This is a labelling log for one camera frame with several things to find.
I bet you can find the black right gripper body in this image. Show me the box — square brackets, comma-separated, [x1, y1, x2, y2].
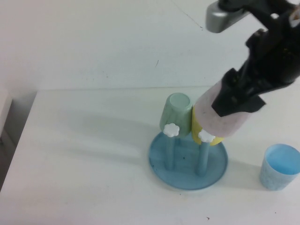
[240, 11, 300, 96]

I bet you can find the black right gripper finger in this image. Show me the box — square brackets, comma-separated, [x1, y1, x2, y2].
[211, 68, 249, 117]
[238, 93, 267, 113]

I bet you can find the pink marbled plastic cup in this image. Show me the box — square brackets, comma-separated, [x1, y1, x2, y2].
[194, 79, 253, 139]

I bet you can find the yellow marbled plastic cup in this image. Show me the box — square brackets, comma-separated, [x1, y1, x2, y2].
[191, 106, 225, 146]

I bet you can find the green marbled plastic cup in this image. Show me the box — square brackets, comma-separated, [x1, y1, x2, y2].
[159, 93, 194, 137]

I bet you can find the blue marbled plastic cup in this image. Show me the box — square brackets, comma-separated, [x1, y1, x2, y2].
[259, 143, 300, 192]

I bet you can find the blue cup stand with posts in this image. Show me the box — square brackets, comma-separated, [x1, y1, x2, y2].
[148, 122, 229, 191]

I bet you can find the black right camera bracket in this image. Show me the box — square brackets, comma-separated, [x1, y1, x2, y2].
[217, 0, 282, 27]

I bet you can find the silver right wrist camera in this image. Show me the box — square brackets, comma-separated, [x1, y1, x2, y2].
[205, 1, 249, 34]

